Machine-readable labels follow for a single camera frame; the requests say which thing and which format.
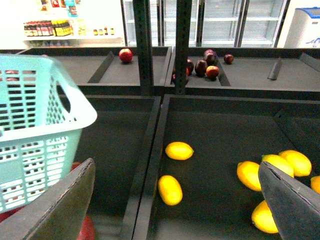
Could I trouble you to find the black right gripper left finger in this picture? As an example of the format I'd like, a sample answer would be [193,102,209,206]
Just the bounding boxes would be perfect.
[0,158,96,240]

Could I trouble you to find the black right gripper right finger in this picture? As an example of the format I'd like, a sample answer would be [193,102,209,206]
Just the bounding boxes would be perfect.
[258,161,320,240]

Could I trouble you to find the light blue plastic basket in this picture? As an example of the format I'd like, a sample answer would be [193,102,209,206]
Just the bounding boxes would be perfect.
[0,54,97,213]

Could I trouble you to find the yellow lemon right edge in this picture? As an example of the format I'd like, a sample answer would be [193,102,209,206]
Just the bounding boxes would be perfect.
[310,175,320,194]

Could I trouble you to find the red apple under basket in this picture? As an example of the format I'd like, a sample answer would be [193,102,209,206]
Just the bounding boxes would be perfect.
[77,215,96,240]

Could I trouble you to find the yellow lemon bottom right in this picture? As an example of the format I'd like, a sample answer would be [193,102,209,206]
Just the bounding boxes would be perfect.
[251,200,279,234]

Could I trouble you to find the yellow lemon far right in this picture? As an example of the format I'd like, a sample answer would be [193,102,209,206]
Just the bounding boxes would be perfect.
[278,149,312,177]

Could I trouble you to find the yellow lemon behind finger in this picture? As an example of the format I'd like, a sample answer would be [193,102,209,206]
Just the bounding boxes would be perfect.
[261,154,294,178]

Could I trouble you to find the yellow lemon centre right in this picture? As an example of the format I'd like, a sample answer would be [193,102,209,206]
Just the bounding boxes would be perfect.
[236,161,262,192]

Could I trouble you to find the yellow lemon lower left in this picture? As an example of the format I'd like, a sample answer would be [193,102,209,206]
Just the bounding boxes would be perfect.
[158,175,183,206]

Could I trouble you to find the yellow lemon upper left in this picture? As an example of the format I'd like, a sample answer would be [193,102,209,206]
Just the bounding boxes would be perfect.
[165,141,194,161]

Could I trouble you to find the red orange nectarine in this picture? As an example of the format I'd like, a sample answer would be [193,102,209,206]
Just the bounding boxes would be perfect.
[206,65,220,79]

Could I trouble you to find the dark plum small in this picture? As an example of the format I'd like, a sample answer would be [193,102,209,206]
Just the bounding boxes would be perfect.
[223,54,234,65]

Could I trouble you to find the dark purple plum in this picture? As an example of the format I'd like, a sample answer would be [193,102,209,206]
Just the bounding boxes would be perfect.
[194,60,208,77]

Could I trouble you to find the red apple on shelf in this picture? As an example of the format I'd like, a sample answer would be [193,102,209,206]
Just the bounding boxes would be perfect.
[118,48,133,64]

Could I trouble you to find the dark plum top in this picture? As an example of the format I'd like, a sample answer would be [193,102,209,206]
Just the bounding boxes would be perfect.
[203,49,218,66]

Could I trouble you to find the white chest freezer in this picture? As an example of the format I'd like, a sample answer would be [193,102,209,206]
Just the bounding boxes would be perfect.
[274,5,320,49]

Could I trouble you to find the bottles on store shelf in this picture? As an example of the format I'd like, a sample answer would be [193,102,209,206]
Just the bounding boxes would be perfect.
[23,19,115,38]

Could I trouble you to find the glass door refrigerator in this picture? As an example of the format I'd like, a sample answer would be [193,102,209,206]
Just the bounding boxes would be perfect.
[121,0,292,48]

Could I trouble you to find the black shelf post left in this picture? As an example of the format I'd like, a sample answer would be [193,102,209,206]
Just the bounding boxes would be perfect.
[132,0,154,96]

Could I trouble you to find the black shelf post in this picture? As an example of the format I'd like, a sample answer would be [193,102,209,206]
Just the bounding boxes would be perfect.
[174,0,192,95]
[132,0,154,96]

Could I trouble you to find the black shelf post right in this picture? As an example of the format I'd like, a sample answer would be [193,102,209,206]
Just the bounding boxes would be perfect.
[174,0,192,95]

